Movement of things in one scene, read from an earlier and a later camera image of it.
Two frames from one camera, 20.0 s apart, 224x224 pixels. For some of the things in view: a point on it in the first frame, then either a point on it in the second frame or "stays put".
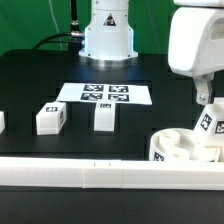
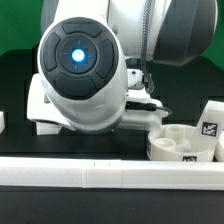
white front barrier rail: [110, 174] stays put
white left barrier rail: [2, 122] stays put
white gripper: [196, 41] -> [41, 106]
